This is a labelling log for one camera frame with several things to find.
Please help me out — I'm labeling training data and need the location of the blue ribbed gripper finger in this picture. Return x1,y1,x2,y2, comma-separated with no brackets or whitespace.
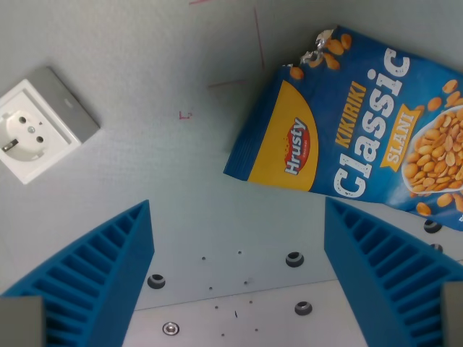
0,199,156,347
323,197,463,347

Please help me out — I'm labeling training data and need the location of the blue Hrusty Classic peanut bag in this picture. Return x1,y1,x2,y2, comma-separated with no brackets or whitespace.
222,24,463,232

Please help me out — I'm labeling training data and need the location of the white wall power socket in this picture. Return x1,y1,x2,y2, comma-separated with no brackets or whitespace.
0,79,82,186

